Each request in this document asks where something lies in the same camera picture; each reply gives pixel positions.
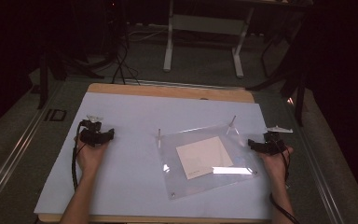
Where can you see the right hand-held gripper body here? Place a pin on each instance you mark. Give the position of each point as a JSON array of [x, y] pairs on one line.
[[273, 144]]

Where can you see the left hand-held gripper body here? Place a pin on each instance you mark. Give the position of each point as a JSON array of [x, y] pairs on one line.
[[90, 135]]

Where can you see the white-bordered photo card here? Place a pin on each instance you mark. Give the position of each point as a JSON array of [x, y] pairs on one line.
[[203, 157]]

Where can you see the clear acrylic photo frame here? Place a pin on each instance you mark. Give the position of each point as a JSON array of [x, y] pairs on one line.
[[171, 174]]

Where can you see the person's right hand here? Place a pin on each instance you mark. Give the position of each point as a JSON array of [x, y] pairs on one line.
[[276, 166]]

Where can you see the person's left hand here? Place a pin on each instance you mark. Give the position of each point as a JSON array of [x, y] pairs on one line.
[[90, 158]]

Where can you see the metal standoff pin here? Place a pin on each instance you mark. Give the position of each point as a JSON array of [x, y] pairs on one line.
[[231, 124], [159, 139]]

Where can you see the light blue table mat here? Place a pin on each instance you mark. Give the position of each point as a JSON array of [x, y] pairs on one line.
[[124, 174]]

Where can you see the black metal stand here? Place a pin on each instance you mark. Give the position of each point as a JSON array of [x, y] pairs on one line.
[[298, 93]]

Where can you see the wooden table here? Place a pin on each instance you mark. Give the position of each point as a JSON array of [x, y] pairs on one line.
[[167, 91]]

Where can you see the metal floor rail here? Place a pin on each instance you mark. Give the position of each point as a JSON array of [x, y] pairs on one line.
[[15, 155], [318, 174]]

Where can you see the white desk frame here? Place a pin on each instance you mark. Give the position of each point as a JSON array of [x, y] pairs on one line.
[[208, 25]]

